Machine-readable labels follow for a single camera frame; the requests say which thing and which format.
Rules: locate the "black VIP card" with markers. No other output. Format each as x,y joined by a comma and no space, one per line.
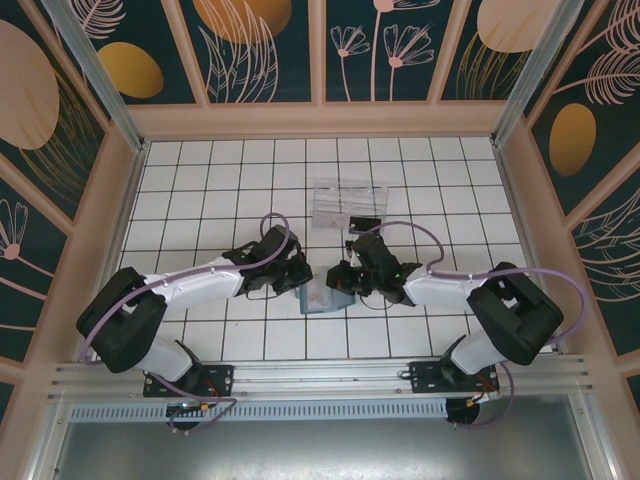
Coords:
365,225

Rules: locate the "teal leather card holder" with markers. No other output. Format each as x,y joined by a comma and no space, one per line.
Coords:
340,302

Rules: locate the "white card red print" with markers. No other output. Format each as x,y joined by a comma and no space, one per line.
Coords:
332,221

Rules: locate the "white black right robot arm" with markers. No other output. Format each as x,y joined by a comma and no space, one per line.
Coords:
440,290

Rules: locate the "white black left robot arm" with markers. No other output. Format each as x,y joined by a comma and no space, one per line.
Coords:
200,285

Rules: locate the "clear acrylic tray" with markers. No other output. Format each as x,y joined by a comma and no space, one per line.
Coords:
350,197

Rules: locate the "grey metal sheet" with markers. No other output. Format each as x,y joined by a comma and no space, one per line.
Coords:
320,450

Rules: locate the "aluminium mounting rail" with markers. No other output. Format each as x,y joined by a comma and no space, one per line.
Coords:
320,377

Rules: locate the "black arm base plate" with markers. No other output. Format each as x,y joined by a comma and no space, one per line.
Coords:
220,377
425,377

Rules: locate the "aluminium table edge rail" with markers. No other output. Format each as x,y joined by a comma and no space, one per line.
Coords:
127,200
513,200

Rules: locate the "aluminium frame post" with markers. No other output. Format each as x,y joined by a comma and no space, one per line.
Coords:
529,75
107,85

